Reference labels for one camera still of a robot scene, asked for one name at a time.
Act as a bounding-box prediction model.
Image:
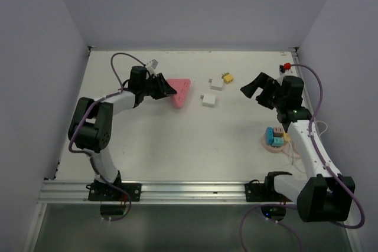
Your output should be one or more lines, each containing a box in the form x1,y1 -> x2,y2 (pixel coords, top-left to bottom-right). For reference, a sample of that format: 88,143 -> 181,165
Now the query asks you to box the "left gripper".
141,73 -> 176,100

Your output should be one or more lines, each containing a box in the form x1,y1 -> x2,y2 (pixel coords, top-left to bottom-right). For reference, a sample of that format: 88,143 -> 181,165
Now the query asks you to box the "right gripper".
240,73 -> 285,110

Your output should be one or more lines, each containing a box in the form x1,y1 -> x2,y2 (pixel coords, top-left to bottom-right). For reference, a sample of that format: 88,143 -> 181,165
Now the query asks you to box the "pink triangular power strip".
167,78 -> 191,109

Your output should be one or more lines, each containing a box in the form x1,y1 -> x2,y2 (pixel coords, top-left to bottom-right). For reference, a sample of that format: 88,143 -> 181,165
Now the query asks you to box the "blue plug adapter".
265,127 -> 274,145

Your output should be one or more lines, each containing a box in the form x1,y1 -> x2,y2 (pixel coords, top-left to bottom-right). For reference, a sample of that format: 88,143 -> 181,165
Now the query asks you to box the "yellow plug adapter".
221,72 -> 234,84

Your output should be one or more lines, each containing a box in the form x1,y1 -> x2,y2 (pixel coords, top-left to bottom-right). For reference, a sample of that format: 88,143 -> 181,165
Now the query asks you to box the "white charger plug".
200,93 -> 216,108
208,78 -> 224,91

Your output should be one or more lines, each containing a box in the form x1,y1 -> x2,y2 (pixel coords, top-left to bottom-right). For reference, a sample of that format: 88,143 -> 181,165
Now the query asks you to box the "pink round socket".
260,135 -> 291,154

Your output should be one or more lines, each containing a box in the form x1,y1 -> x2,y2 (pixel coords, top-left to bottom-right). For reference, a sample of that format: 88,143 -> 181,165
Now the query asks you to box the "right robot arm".
240,73 -> 355,222

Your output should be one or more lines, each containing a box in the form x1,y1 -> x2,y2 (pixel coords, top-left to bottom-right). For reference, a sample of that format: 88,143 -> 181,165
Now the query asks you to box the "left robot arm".
68,66 -> 177,201

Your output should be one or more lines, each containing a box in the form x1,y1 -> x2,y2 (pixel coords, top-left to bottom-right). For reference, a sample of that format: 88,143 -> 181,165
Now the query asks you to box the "brown pink plug adapter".
273,127 -> 285,138

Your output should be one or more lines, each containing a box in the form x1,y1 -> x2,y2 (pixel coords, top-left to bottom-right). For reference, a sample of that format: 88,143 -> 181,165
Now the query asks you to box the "small yellow plug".
283,132 -> 292,143

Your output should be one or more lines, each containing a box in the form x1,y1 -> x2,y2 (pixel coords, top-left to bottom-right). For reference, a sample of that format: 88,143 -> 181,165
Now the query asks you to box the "teal plug adapter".
271,137 -> 285,148

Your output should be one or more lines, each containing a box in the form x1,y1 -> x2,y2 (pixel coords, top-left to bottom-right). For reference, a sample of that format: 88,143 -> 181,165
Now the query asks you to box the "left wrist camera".
145,59 -> 158,74

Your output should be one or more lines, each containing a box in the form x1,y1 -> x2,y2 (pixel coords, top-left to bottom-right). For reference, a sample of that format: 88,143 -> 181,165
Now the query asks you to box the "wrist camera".
279,63 -> 293,75
145,59 -> 158,74

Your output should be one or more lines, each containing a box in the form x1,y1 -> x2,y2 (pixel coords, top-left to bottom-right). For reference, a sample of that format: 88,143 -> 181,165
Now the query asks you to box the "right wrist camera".
279,63 -> 293,75

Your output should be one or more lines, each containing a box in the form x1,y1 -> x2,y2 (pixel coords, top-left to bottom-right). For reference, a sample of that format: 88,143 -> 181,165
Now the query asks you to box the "white cable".
291,120 -> 328,173

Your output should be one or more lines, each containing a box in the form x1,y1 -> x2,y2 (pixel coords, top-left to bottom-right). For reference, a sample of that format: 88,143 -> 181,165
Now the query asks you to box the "pink coiled cable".
283,145 -> 301,160

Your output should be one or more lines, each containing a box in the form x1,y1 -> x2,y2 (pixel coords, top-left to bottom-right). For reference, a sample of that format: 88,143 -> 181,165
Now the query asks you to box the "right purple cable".
239,63 -> 366,252

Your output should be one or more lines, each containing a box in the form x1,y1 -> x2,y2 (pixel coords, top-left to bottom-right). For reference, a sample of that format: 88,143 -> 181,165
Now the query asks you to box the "purple cable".
239,63 -> 366,252
69,53 -> 148,222

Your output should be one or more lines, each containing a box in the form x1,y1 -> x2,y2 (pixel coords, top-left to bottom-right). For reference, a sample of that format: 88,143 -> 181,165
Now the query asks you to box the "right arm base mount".
244,171 -> 292,202

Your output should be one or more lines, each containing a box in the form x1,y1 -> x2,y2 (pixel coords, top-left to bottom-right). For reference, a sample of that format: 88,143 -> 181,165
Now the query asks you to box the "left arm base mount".
86,176 -> 142,202

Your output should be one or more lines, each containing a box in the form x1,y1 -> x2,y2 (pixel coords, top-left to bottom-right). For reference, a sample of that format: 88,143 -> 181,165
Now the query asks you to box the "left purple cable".
69,53 -> 148,222

